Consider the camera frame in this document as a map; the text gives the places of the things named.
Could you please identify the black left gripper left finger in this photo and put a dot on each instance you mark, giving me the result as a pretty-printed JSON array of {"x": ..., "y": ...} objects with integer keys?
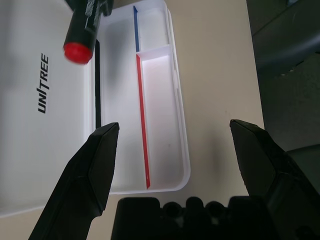
[{"x": 82, "y": 175}]

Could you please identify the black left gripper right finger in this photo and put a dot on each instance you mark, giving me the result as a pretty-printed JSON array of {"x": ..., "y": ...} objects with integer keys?
[{"x": 270, "y": 170}]

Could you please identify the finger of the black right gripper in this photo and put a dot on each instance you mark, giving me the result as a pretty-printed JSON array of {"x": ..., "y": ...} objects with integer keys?
[{"x": 106, "y": 6}]

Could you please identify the black marker with red cap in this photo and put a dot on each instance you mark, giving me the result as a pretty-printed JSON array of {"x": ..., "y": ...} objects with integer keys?
[{"x": 76, "y": 51}]

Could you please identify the white plastic pencil case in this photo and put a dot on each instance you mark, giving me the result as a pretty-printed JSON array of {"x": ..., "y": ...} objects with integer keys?
[{"x": 155, "y": 100}]

